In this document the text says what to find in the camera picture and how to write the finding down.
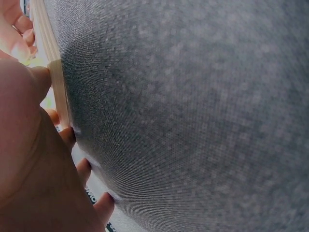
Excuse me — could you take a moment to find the person's left hand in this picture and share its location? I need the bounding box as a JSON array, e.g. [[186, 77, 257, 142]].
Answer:
[[0, 57, 115, 232]]

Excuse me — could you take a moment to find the person's right hand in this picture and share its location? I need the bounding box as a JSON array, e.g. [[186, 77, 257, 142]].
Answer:
[[0, 0, 39, 61]]

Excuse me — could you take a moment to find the grey mesh sieve wooden rim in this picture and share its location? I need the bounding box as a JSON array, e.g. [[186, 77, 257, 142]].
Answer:
[[28, 0, 309, 232]]

